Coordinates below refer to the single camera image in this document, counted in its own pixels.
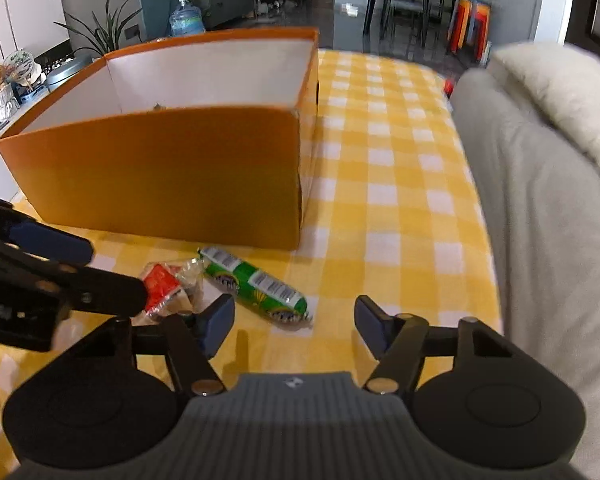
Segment grey pillow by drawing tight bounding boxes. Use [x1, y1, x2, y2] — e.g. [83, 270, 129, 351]
[487, 42, 600, 191]

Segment yellow checked tablecloth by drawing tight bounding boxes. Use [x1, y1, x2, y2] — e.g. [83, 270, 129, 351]
[0, 49, 505, 480]

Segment blue water jug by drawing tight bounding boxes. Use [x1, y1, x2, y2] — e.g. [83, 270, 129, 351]
[168, 0, 207, 37]

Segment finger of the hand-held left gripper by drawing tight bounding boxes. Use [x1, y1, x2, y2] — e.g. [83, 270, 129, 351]
[0, 230, 148, 318]
[0, 190, 95, 268]

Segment long-leaf potted plant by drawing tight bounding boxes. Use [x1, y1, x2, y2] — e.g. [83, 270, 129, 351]
[54, 0, 143, 58]

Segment beige sofa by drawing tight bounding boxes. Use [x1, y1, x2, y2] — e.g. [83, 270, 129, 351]
[450, 42, 600, 480]

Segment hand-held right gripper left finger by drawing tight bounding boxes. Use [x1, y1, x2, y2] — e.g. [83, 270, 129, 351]
[75, 294, 236, 395]

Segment white round hand fan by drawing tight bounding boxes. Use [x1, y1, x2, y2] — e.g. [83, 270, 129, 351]
[2, 49, 36, 81]

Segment grey round bin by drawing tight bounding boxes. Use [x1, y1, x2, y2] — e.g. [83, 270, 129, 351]
[45, 52, 94, 92]

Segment orange cardboard box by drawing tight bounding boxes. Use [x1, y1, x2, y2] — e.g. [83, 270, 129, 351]
[0, 27, 321, 252]

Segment green sausage packet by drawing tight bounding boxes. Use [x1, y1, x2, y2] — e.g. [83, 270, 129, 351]
[198, 246, 314, 330]

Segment stacked plastic stools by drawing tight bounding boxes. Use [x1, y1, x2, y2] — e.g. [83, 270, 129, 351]
[469, 2, 492, 59]
[447, 0, 473, 56]

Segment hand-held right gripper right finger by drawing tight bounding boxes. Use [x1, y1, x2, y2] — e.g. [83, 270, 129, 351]
[354, 294, 516, 395]

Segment black dining chair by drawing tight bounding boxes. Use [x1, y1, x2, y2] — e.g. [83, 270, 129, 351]
[382, 0, 432, 45]

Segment red clear snack packet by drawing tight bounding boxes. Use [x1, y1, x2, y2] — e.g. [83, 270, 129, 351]
[139, 257, 207, 322]

